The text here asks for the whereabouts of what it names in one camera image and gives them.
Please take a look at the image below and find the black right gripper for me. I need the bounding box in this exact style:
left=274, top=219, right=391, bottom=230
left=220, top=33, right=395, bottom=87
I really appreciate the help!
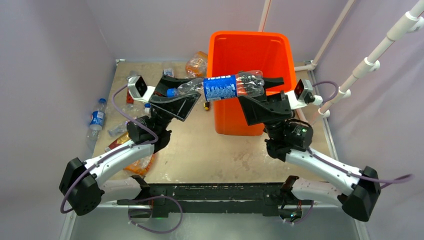
left=238, top=71, right=294, bottom=141

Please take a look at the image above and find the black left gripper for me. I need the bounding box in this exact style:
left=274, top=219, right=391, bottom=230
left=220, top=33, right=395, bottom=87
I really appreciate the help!
left=148, top=76, right=204, bottom=132

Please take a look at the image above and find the blue pepsi label bottle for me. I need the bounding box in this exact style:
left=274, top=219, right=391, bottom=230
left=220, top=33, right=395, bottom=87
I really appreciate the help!
left=166, top=70, right=266, bottom=102

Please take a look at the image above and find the orange plastic bin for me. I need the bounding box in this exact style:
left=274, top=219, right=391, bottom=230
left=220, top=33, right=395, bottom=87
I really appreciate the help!
left=206, top=31, right=297, bottom=136

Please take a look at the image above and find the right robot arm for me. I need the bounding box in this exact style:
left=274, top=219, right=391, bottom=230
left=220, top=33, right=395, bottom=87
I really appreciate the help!
left=238, top=79, right=381, bottom=222

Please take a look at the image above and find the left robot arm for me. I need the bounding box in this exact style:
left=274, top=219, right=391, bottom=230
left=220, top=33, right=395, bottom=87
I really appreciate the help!
left=59, top=75, right=201, bottom=216

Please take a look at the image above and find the orange bottle behind bin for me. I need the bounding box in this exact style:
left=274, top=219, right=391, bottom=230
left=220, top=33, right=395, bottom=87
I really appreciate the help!
left=185, top=51, right=208, bottom=78

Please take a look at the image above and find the small label clear bottle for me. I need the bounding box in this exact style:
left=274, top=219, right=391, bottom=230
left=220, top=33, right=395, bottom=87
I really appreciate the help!
left=162, top=68, right=175, bottom=78

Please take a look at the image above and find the yellow black screwdriver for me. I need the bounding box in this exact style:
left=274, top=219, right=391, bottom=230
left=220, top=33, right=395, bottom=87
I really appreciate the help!
left=203, top=102, right=211, bottom=111

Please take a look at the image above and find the red adjustable wrench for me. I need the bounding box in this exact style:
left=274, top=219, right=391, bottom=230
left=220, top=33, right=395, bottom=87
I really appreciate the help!
left=126, top=91, right=134, bottom=105

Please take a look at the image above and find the small clear white-cap bottle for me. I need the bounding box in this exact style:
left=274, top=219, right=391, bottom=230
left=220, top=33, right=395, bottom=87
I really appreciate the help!
left=107, top=120, right=131, bottom=137

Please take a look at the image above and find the crushed orange label bottle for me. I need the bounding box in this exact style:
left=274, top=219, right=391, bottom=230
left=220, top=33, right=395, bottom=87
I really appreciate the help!
left=124, top=154, right=156, bottom=176

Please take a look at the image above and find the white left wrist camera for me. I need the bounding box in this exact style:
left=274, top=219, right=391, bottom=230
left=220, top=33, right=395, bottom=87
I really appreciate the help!
left=127, top=75, right=155, bottom=103

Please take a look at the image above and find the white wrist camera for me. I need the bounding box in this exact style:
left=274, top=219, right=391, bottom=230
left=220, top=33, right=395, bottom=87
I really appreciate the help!
left=127, top=75, right=155, bottom=103
left=285, top=79, right=324, bottom=110

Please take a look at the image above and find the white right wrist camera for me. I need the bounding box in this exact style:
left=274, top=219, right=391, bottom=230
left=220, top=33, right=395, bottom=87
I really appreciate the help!
left=285, top=79, right=324, bottom=110

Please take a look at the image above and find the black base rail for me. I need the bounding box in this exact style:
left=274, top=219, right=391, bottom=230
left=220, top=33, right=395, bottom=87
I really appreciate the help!
left=117, top=176, right=309, bottom=218

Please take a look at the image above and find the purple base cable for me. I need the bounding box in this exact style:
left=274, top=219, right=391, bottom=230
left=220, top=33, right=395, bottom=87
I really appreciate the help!
left=127, top=195, right=185, bottom=235

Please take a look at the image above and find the white pvc pipe frame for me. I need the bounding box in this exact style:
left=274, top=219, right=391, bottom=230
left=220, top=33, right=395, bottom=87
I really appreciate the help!
left=257, top=0, right=424, bottom=127

